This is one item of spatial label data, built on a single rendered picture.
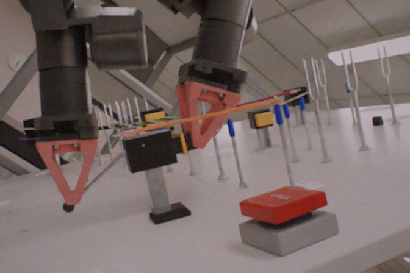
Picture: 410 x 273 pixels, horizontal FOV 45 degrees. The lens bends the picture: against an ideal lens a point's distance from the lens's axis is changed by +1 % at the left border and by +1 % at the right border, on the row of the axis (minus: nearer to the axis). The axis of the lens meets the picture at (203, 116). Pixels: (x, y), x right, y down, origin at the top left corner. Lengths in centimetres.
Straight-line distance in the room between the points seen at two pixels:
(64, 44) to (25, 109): 764
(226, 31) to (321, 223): 29
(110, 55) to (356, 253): 35
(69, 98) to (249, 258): 29
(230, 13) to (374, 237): 33
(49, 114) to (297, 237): 32
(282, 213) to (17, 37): 803
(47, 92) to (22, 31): 778
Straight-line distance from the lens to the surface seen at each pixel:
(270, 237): 38
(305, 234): 38
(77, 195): 59
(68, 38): 59
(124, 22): 58
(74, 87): 58
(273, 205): 38
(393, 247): 40
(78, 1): 158
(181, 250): 43
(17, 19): 839
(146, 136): 58
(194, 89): 57
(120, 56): 58
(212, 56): 59
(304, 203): 38
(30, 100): 824
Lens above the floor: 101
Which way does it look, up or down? 17 degrees up
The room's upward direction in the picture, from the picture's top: 31 degrees clockwise
